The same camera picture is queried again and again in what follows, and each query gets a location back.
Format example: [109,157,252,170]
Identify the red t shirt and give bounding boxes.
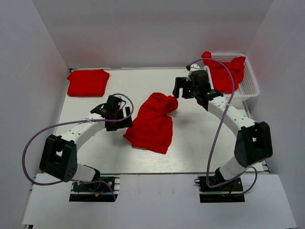
[67,69,110,97]
[123,93,178,155]

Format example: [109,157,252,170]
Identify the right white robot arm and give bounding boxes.
[173,70,273,190]

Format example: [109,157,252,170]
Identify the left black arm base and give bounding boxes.
[69,175,120,203]

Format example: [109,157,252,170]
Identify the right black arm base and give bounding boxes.
[194,176,245,203]

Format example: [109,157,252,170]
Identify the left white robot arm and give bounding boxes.
[39,93,134,190]

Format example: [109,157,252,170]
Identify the red t shirts in basket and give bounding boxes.
[203,56,246,94]

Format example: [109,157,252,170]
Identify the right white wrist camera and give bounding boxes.
[186,63,204,77]

